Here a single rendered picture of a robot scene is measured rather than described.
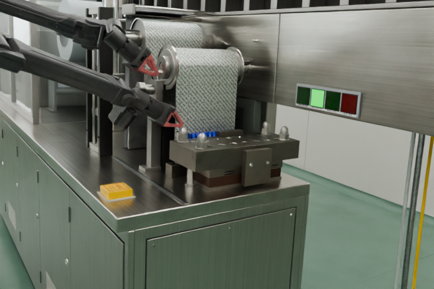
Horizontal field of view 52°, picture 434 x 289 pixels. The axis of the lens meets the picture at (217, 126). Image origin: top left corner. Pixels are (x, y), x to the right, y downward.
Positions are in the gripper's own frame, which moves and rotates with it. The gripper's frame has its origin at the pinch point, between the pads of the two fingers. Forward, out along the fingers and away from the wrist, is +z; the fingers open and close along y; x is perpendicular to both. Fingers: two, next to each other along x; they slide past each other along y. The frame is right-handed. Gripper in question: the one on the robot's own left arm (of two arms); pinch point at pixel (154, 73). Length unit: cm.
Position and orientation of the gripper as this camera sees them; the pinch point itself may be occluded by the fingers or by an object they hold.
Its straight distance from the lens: 145.9
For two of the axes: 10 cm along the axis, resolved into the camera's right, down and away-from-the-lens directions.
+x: 5.3, -8.2, 2.2
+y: 5.7, 1.4, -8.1
